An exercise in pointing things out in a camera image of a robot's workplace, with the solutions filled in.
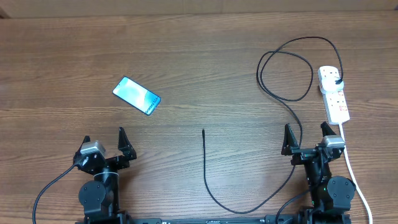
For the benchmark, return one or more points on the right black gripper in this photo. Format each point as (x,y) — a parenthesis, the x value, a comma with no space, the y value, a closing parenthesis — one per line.
(289,148)

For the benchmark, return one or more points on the smartphone with light screen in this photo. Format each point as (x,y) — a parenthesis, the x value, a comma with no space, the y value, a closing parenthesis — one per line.
(137,96)

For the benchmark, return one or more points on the white power strip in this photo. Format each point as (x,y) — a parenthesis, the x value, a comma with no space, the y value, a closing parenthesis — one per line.
(335,103)

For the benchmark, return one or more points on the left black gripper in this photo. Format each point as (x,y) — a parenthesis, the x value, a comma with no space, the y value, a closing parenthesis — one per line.
(123,145)

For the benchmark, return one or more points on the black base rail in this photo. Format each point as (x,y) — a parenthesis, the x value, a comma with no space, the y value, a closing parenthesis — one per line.
(268,219)

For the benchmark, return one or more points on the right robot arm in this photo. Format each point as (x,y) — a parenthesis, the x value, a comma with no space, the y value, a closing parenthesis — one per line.
(331,195)

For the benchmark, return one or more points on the white charger plug adapter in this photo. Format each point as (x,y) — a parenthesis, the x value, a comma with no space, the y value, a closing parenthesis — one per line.
(331,85)

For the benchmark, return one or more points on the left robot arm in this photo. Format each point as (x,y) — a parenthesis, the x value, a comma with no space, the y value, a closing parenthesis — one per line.
(100,196)

